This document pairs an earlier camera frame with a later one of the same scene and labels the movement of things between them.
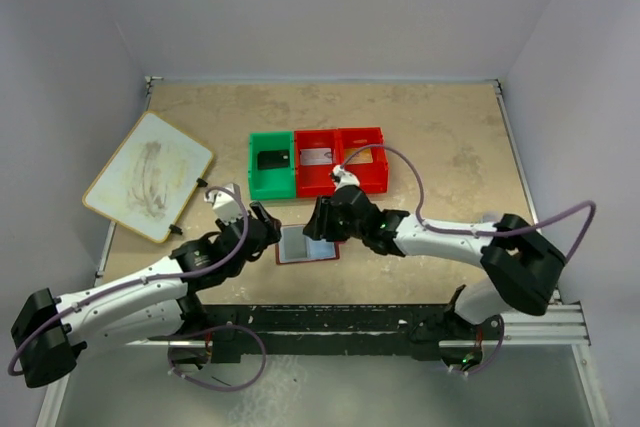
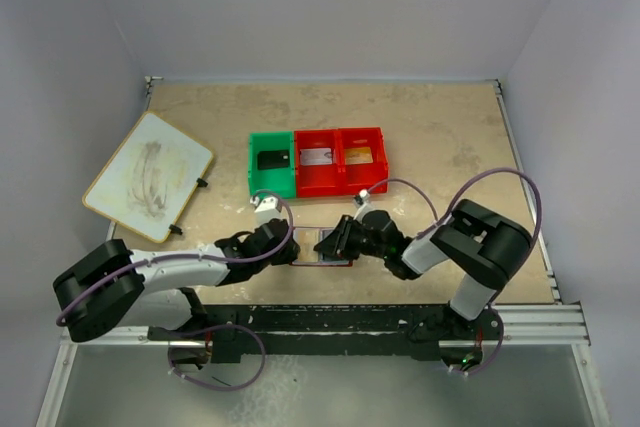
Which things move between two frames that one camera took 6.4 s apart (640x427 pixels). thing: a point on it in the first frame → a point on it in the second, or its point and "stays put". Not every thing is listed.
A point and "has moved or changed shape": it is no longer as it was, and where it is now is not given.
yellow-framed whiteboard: [151, 179] stays put
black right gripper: [319, 226] → [338, 243]
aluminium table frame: [309, 252] stays put
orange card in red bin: [362, 157] stays put
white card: [315, 156] stays put
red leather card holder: [295, 246] has moved or changed shape
